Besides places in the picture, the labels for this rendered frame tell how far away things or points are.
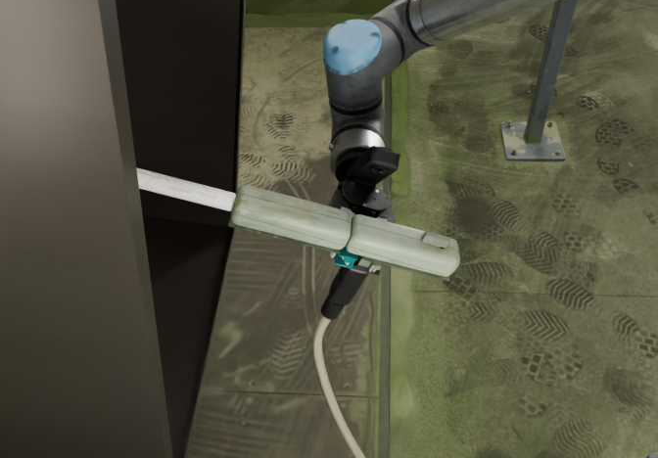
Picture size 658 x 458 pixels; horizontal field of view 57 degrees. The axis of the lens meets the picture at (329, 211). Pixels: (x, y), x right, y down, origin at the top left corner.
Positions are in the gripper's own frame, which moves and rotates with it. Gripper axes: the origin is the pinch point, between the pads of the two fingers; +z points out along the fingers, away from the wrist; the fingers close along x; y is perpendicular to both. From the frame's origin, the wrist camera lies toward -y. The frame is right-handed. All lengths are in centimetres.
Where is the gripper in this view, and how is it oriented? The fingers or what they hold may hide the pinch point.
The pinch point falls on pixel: (363, 256)
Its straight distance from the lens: 82.8
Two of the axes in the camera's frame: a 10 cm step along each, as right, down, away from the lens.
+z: -0.3, 7.2, -6.9
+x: -9.4, -2.6, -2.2
